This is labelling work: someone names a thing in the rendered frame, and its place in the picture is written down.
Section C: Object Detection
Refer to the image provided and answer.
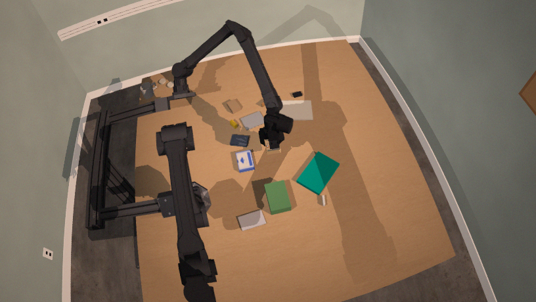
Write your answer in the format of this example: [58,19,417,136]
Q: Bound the teal flat rectangular block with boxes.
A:
[296,151,340,195]

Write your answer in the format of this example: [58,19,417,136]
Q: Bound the dark grey mug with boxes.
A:
[140,82,157,99]

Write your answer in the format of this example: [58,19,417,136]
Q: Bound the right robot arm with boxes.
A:
[156,123,217,302]

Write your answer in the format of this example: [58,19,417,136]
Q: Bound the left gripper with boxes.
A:
[258,128,284,146]

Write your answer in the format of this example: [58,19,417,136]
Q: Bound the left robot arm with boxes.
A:
[171,20,294,150]

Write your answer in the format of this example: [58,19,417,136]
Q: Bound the green rectangular block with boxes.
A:
[264,180,292,215]

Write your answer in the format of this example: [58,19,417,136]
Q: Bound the blue and white cardboard box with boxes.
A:
[236,150,255,173]

